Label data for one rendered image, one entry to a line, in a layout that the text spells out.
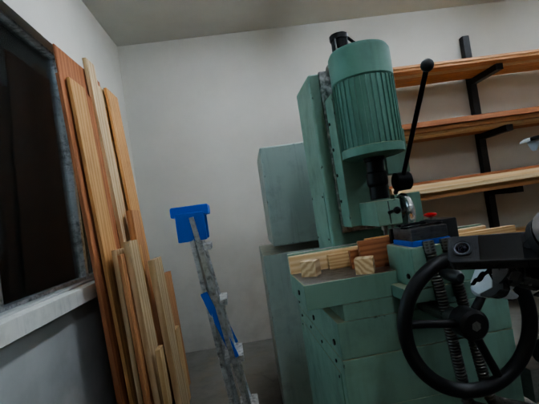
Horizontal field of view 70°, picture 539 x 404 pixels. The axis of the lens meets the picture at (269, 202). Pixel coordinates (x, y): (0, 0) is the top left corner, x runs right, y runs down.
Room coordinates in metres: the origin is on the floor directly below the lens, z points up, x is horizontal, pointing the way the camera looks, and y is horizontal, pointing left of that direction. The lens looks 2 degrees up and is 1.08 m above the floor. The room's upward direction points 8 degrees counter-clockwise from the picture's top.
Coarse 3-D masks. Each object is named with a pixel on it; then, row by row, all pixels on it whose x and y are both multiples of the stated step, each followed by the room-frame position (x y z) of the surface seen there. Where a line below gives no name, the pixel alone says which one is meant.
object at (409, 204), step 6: (402, 198) 1.21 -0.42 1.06; (408, 198) 1.20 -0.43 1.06; (402, 204) 1.22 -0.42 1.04; (408, 204) 1.19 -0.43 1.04; (402, 210) 1.22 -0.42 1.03; (408, 210) 1.18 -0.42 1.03; (414, 210) 1.18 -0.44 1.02; (402, 216) 1.23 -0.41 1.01; (408, 216) 1.19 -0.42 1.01; (414, 216) 1.18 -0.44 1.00; (408, 222) 1.20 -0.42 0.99
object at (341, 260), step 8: (464, 232) 1.12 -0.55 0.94; (472, 232) 1.12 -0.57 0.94; (480, 232) 1.12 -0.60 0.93; (488, 232) 1.12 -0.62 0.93; (496, 232) 1.13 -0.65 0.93; (504, 232) 1.13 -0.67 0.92; (328, 256) 1.07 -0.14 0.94; (336, 256) 1.07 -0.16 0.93; (344, 256) 1.08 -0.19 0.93; (328, 264) 1.09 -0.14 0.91; (336, 264) 1.07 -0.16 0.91; (344, 264) 1.07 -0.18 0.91
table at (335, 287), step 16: (336, 272) 1.02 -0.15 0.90; (352, 272) 0.98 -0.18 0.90; (384, 272) 0.93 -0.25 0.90; (304, 288) 0.91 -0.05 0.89; (320, 288) 0.91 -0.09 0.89; (336, 288) 0.91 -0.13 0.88; (352, 288) 0.92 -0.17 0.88; (368, 288) 0.92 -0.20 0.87; (384, 288) 0.93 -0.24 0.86; (400, 288) 0.87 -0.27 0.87; (432, 288) 0.84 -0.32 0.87; (448, 288) 0.84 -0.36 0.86; (304, 304) 0.93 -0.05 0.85; (320, 304) 0.91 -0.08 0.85; (336, 304) 0.91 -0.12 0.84
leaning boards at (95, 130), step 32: (64, 64) 2.02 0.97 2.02; (64, 96) 1.88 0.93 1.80; (96, 96) 2.31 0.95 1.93; (96, 128) 2.25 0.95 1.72; (96, 160) 2.06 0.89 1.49; (128, 160) 2.69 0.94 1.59; (96, 192) 1.97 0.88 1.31; (128, 192) 2.53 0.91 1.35; (96, 224) 1.91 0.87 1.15; (128, 224) 2.30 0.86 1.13; (96, 256) 1.90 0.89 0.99; (128, 256) 1.93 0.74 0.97; (96, 288) 1.87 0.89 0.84; (128, 288) 1.91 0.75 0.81; (160, 288) 2.21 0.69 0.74; (128, 320) 1.92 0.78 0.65; (160, 320) 2.17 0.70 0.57; (128, 352) 1.98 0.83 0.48; (160, 352) 1.94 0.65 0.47; (128, 384) 1.92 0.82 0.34; (160, 384) 1.93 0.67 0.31
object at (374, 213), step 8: (376, 200) 1.17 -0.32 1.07; (384, 200) 1.05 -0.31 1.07; (392, 200) 1.05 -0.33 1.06; (360, 208) 1.17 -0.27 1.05; (368, 208) 1.11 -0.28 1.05; (376, 208) 1.05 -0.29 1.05; (384, 208) 1.05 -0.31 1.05; (392, 208) 1.05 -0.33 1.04; (368, 216) 1.12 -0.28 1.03; (376, 216) 1.05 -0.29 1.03; (384, 216) 1.05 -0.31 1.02; (392, 216) 1.05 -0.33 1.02; (400, 216) 1.05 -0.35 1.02; (368, 224) 1.13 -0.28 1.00; (376, 224) 1.06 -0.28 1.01; (384, 224) 1.05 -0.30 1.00
